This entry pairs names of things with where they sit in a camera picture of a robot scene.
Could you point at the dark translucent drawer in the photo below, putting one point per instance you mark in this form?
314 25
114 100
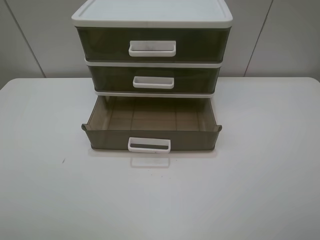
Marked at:
148 124
154 79
193 45

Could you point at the white plastic drawer cabinet frame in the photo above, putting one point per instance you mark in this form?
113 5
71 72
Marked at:
163 14

